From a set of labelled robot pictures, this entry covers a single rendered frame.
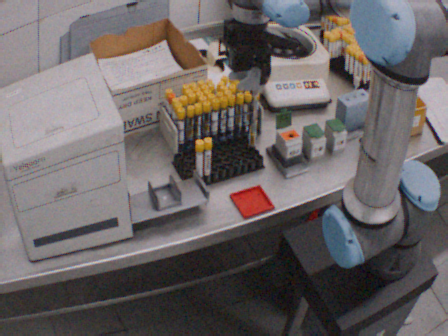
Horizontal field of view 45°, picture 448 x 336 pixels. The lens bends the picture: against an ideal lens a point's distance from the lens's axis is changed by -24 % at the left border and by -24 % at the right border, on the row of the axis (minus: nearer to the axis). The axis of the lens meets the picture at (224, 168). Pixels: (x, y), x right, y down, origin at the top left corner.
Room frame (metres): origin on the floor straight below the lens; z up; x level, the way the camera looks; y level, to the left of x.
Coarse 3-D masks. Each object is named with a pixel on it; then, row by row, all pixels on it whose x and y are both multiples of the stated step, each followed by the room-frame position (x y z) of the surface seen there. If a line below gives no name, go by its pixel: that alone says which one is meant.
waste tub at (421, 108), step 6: (420, 102) 1.30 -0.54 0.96; (420, 108) 1.26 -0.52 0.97; (426, 108) 1.27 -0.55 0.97; (420, 114) 1.26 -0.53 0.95; (426, 114) 1.27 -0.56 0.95; (414, 120) 1.25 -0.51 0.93; (420, 120) 1.26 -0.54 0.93; (414, 126) 1.25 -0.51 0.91; (420, 126) 1.26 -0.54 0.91; (414, 132) 1.26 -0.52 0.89; (420, 132) 1.27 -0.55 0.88
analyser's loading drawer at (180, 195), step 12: (192, 180) 1.00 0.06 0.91; (144, 192) 0.96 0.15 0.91; (156, 192) 0.96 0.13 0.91; (168, 192) 0.96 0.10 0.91; (180, 192) 0.93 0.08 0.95; (192, 192) 0.97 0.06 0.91; (204, 192) 0.96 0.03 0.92; (132, 204) 0.92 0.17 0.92; (144, 204) 0.92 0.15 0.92; (156, 204) 0.92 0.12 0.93; (168, 204) 0.92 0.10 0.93; (180, 204) 0.93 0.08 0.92; (192, 204) 0.93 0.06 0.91; (132, 216) 0.89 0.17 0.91; (144, 216) 0.89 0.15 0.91; (156, 216) 0.90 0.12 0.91
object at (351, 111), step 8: (344, 96) 1.25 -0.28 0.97; (352, 96) 1.25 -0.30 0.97; (360, 96) 1.26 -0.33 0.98; (368, 96) 1.27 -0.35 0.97; (336, 104) 1.24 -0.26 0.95; (344, 104) 1.22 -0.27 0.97; (352, 104) 1.22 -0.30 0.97; (360, 104) 1.24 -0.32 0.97; (336, 112) 1.24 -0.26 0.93; (344, 112) 1.22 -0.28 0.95; (352, 112) 1.22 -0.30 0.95; (360, 112) 1.24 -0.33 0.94; (344, 120) 1.21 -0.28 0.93; (352, 120) 1.23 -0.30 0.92; (360, 120) 1.24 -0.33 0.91; (352, 128) 1.23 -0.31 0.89; (360, 128) 1.24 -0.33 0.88; (352, 136) 1.21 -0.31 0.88
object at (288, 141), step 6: (276, 132) 1.12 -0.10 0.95; (282, 132) 1.12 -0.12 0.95; (288, 132) 1.12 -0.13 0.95; (294, 132) 1.12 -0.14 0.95; (276, 138) 1.12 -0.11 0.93; (282, 138) 1.10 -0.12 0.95; (288, 138) 1.10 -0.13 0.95; (294, 138) 1.10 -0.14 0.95; (300, 138) 1.11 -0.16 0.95; (276, 144) 1.12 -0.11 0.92; (282, 144) 1.10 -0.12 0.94; (288, 144) 1.09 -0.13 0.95; (294, 144) 1.09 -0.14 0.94; (300, 144) 1.10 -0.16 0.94; (282, 150) 1.10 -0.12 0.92; (288, 150) 1.08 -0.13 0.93; (294, 150) 1.09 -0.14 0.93; (300, 150) 1.10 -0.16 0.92; (288, 156) 1.08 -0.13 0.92
